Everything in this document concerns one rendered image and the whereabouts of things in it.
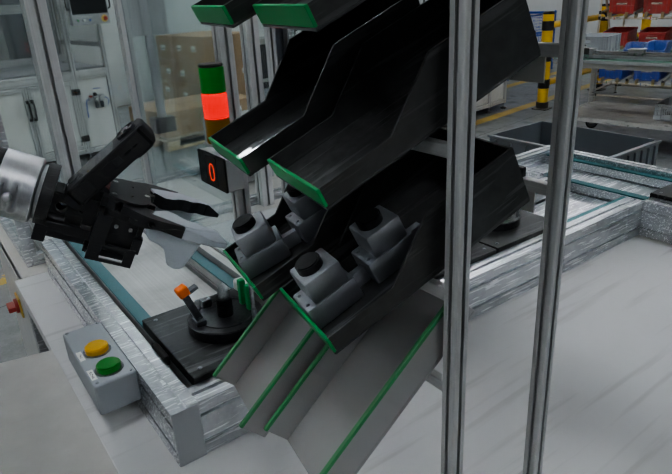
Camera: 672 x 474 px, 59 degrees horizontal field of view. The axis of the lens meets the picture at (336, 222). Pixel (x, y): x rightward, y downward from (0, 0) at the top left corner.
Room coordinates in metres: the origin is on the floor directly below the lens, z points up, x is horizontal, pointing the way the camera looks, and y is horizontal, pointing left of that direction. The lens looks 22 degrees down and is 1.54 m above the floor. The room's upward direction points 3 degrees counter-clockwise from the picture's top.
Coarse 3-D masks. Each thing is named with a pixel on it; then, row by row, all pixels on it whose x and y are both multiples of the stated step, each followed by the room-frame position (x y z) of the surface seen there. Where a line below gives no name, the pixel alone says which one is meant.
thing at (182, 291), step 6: (174, 288) 0.92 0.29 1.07; (180, 288) 0.92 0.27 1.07; (186, 288) 0.92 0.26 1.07; (192, 288) 0.93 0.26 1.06; (180, 294) 0.91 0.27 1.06; (186, 294) 0.92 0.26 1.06; (186, 300) 0.92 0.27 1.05; (192, 306) 0.92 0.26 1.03; (192, 312) 0.92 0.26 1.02; (198, 312) 0.93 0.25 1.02; (198, 318) 0.93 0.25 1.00
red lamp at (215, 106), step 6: (204, 96) 1.17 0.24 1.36; (210, 96) 1.16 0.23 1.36; (216, 96) 1.16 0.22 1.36; (222, 96) 1.17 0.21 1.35; (204, 102) 1.17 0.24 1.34; (210, 102) 1.16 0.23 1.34; (216, 102) 1.16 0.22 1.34; (222, 102) 1.17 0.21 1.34; (204, 108) 1.17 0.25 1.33; (210, 108) 1.16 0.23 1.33; (216, 108) 1.16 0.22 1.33; (222, 108) 1.17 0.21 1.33; (204, 114) 1.18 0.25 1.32; (210, 114) 1.16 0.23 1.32; (216, 114) 1.16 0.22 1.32; (222, 114) 1.17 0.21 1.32; (228, 114) 1.18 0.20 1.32
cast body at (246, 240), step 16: (240, 224) 0.70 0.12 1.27; (256, 224) 0.70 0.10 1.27; (240, 240) 0.69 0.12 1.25; (256, 240) 0.69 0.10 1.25; (272, 240) 0.70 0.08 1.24; (288, 240) 0.72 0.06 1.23; (240, 256) 0.70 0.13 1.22; (256, 256) 0.69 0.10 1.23; (272, 256) 0.70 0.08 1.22; (288, 256) 0.71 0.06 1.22; (256, 272) 0.70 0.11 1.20
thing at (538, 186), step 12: (540, 48) 0.68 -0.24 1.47; (552, 48) 0.67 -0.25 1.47; (420, 144) 0.60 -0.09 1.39; (432, 144) 0.58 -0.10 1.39; (444, 144) 0.57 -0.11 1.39; (444, 156) 0.57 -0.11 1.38; (528, 180) 0.69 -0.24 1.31; (540, 180) 0.68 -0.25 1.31; (540, 192) 0.67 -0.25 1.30; (420, 288) 0.60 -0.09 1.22; (432, 288) 0.58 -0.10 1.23
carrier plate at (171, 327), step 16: (144, 320) 0.99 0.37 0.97; (160, 320) 0.99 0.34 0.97; (176, 320) 0.98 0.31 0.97; (160, 336) 0.93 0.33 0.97; (176, 336) 0.93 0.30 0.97; (176, 352) 0.87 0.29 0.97; (192, 352) 0.87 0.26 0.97; (208, 352) 0.87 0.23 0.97; (224, 352) 0.87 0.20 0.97; (192, 368) 0.83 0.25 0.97; (208, 368) 0.82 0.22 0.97; (192, 384) 0.81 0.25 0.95
